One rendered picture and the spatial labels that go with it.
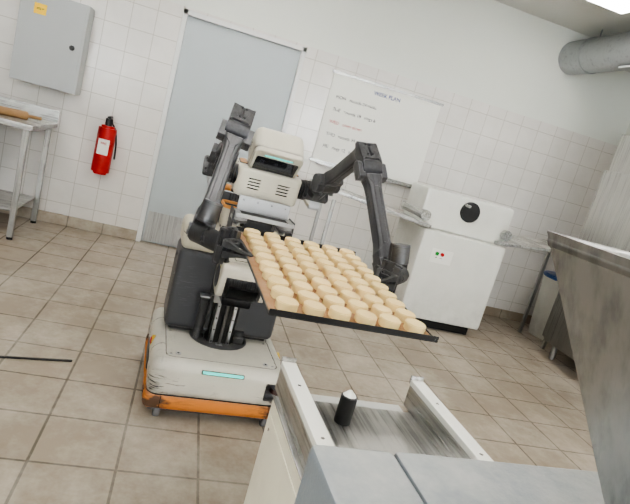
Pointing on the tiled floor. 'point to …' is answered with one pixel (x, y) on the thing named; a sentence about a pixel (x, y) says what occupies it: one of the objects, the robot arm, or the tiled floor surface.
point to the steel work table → (10, 201)
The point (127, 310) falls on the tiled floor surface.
